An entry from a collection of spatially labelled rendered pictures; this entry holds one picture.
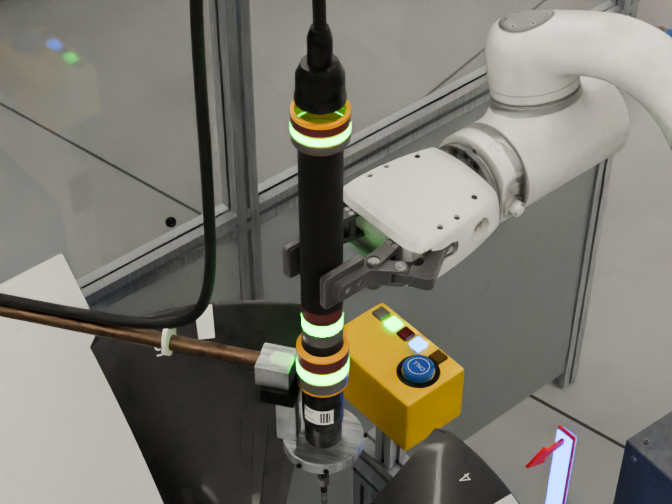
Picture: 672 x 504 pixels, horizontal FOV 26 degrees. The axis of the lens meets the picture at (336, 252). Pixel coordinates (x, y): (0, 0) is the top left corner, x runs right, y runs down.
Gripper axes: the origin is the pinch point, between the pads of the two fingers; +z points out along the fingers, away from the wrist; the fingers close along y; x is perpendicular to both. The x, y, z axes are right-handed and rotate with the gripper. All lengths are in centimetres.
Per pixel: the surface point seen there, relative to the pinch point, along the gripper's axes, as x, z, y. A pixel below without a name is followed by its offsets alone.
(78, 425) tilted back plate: -42, 7, 32
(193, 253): -68, -33, 70
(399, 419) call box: -61, -31, 23
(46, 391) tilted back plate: -38, 9, 35
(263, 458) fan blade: -30.8, 0.5, 8.4
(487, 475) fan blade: -48, -25, 2
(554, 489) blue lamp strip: -56, -34, 0
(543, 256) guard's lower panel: -117, -114, 70
